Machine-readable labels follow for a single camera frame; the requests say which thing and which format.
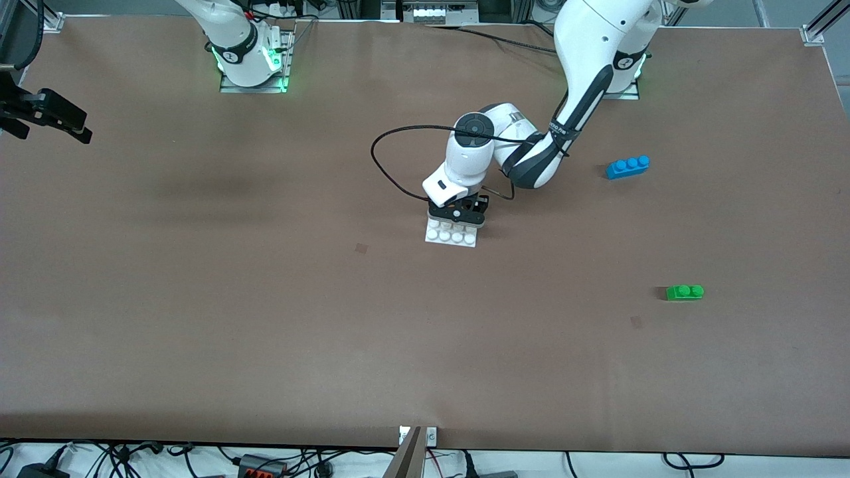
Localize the white studded base plate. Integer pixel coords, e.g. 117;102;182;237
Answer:
425;218;479;249

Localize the blue three-stud block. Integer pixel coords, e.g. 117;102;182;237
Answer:
606;155;651;181

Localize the white power strip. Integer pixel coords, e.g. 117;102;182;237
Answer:
402;0;480;26

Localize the black box with orange buttons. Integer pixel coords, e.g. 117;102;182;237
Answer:
235;454;288;478

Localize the black power adapter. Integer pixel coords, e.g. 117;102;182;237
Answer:
16;463;71;478

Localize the black cable to arm base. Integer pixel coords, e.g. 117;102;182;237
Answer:
425;24;560;55

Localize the slanted camera stand post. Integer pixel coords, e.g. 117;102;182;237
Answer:
383;426;426;478

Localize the looped black cable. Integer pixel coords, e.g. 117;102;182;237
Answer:
663;453;726;470

